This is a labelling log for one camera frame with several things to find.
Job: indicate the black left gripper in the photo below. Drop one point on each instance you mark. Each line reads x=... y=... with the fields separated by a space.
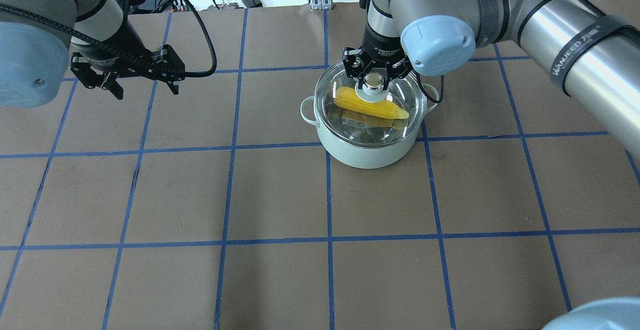
x=121 y=40

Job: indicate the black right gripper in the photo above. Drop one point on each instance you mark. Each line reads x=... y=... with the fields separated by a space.
x=382 y=46

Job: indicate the yellow corn cob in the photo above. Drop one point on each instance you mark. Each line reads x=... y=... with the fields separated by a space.
x=347 y=98

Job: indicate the glass pot lid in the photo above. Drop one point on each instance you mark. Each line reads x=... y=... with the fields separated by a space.
x=368 y=118

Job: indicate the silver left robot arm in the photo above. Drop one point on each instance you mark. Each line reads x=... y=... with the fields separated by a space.
x=43 y=39

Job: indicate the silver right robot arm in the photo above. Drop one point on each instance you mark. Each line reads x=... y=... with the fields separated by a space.
x=591 y=56

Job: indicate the pale green cooking pot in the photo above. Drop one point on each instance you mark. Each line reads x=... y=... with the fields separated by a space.
x=367 y=158

